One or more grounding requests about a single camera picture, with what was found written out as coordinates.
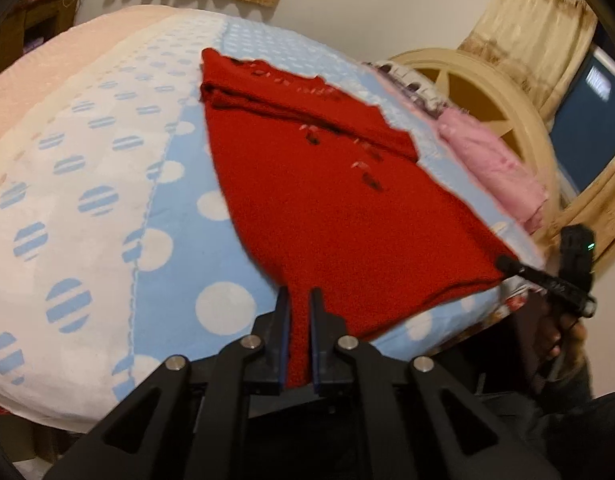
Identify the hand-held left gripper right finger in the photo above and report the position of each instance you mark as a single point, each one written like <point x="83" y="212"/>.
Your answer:
<point x="315" y="345"/>

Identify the pink textured bedspread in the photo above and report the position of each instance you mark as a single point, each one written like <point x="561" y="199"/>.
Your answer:
<point x="62" y="60"/>

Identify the blue polka dot bed sheet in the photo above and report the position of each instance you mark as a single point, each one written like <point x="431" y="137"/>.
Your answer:
<point x="137" y="210"/>

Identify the person's right hand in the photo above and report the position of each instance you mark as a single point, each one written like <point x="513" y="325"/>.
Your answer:
<point x="550" y="340"/>

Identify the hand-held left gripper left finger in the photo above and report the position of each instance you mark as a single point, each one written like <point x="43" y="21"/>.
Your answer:
<point x="286" y="345"/>

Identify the red floral bed base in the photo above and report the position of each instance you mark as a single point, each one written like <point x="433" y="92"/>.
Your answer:
<point x="512" y="305"/>

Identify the dark window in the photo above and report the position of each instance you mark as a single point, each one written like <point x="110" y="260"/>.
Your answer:
<point x="587" y="125"/>

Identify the person's right forearm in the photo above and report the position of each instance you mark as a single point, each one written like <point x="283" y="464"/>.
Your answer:
<point x="572" y="390"/>

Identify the red embroidered knit sweater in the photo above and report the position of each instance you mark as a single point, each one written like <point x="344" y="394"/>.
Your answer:
<point x="337" y="220"/>

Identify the patterned pillow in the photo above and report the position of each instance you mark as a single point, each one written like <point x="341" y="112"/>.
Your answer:
<point x="412" y="90"/>

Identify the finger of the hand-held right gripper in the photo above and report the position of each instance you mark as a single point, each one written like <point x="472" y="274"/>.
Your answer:
<point x="525" y="271"/>

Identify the brown wooden desk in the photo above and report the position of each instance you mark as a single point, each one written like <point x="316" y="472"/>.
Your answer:
<point x="32" y="25"/>

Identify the pink quilt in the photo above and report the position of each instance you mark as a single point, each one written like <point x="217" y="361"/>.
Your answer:
<point x="492" y="160"/>

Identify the cream bed headboard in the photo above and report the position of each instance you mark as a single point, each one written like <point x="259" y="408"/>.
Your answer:
<point x="487" y="60"/>

